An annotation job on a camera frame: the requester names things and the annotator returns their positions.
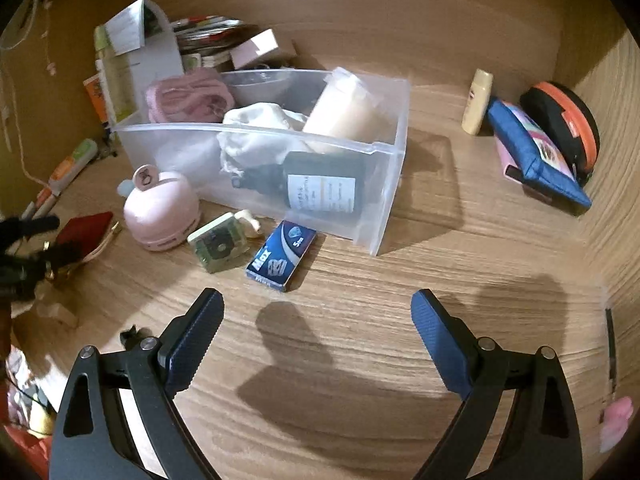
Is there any pink blurred object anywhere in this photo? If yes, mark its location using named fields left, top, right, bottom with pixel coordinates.
left=600, top=396, right=635, bottom=453

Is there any pink mini desk vacuum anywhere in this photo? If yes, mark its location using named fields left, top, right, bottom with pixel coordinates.
left=122, top=164, right=202, bottom=252

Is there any cream cylinder container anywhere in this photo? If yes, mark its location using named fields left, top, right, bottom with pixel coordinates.
left=301, top=66, right=382, bottom=153

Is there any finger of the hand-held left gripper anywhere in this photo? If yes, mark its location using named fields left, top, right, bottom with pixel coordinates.
left=0, top=215, right=61, bottom=243
left=20, top=240, right=81, bottom=273

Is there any green white square gadget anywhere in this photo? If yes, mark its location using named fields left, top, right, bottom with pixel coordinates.
left=187, top=209, right=263, bottom=274

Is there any blue gum box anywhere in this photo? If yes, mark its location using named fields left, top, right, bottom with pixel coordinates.
left=245, top=220, right=318, bottom=292

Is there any pink cable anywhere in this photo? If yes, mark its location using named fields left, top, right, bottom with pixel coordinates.
left=146, top=67, right=236, bottom=123

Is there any small pink white box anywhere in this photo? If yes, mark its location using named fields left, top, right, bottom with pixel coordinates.
left=230, top=28, right=281, bottom=68

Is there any glass bowl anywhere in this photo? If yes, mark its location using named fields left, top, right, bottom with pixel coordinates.
left=222, top=70, right=301, bottom=106

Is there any patterned cloth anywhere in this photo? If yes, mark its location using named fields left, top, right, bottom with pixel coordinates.
left=0, top=345, right=56, bottom=436

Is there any orange carton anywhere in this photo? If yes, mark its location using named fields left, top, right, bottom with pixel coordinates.
left=82, top=74, right=108, bottom=126

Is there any person's orange garment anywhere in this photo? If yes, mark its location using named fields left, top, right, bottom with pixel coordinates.
left=0, top=425, right=53, bottom=480

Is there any black strip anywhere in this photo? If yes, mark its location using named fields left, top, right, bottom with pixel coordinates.
left=605, top=307, right=617, bottom=386

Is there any orange green tube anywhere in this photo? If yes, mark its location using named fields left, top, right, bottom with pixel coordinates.
left=47, top=138, right=98, bottom=196

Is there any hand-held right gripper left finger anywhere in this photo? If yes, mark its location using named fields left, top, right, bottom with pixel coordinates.
left=48, top=287, right=224, bottom=480

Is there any clear plastic storage box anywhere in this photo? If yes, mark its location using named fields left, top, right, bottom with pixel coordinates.
left=111, top=69, right=412, bottom=257

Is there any tall white box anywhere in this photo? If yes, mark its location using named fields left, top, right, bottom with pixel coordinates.
left=95, top=0, right=186, bottom=126

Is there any white cloth bag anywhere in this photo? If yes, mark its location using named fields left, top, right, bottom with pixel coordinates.
left=217, top=102, right=308, bottom=181

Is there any orange white marker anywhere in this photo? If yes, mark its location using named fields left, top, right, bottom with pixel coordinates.
left=27, top=185, right=68, bottom=216

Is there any red pouch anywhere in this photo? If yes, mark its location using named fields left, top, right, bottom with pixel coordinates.
left=47, top=211, right=123, bottom=281

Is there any wooden desktop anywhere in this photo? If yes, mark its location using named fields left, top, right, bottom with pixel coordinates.
left=10, top=55, right=616, bottom=480

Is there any black orange round case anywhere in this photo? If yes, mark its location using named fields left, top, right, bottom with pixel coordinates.
left=519, top=81, right=600, bottom=188

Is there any small cream bottle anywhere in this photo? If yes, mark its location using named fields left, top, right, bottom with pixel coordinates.
left=461, top=69, right=493, bottom=136

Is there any blue pencil case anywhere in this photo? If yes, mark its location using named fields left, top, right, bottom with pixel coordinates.
left=486, top=97, right=593, bottom=217

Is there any stack of booklets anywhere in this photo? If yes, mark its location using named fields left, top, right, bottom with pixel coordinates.
left=170, top=16, right=261, bottom=68

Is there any dark bottle with white label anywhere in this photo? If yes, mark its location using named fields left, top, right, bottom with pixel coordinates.
left=231, top=152, right=371, bottom=213

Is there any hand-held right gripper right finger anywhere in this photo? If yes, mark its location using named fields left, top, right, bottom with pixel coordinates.
left=410, top=288, right=583, bottom=480

